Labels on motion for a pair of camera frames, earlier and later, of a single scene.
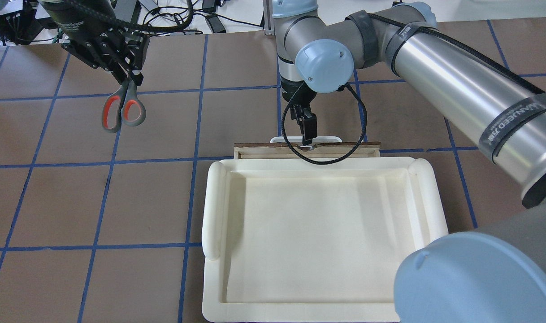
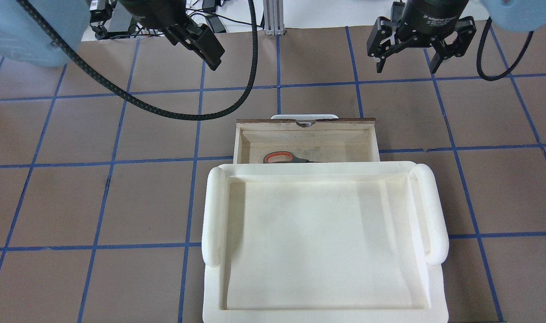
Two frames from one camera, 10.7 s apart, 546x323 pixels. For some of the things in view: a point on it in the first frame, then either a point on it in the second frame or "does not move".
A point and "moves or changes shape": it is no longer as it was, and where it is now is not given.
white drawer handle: [300, 139] to [304, 116]
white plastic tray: [286, 241] does not move
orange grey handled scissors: [126, 94] to [284, 157]
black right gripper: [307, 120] to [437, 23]
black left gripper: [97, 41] to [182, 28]
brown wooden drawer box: [360, 150] moves or changes shape
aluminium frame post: [268, 18] does not move
